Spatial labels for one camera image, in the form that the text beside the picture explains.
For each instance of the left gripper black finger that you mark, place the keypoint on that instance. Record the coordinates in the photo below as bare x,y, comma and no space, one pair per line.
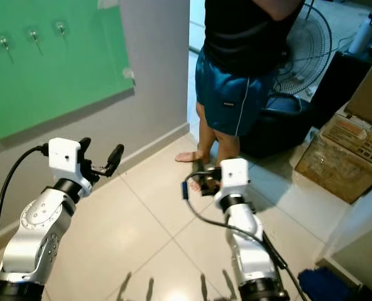
84,145
116,160

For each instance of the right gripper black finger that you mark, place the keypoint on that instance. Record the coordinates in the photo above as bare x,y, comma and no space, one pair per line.
198,190
198,178

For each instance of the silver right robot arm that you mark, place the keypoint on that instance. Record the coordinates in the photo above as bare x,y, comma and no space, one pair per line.
248,251

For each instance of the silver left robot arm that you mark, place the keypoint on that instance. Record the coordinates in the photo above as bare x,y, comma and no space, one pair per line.
39,232

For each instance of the dark blue black bin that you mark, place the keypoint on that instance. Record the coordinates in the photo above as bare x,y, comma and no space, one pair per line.
273,128

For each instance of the white tape piece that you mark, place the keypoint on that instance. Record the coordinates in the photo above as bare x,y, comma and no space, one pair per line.
128,74
108,2

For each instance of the large brown cardboard box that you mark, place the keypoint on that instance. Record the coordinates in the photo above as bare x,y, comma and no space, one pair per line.
336,169

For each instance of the person in blue shorts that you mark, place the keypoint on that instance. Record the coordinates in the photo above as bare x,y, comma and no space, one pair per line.
242,37

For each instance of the blue cloth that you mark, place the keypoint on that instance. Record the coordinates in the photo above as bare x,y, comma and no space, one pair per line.
320,285

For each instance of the cardboard box with printed label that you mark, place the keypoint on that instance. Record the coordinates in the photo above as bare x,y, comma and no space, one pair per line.
358,141

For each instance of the black cabinet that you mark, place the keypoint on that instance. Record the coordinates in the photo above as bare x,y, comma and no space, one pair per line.
339,84

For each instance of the plain cardboard box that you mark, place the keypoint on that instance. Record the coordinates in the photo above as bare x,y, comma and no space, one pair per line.
371,88

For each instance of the white cylindrical container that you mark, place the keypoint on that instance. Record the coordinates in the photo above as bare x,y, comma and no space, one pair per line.
367,31

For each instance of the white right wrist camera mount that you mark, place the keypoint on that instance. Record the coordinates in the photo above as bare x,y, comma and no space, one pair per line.
234,174

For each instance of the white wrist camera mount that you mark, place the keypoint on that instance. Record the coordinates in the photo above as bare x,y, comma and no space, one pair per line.
64,157
234,174

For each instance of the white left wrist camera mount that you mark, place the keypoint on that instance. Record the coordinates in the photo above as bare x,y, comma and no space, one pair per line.
64,157

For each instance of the green wall board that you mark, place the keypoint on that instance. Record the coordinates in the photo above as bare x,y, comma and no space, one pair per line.
61,81

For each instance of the metal wall hook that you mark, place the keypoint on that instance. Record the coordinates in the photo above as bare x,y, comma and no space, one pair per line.
3,42
33,33
61,27

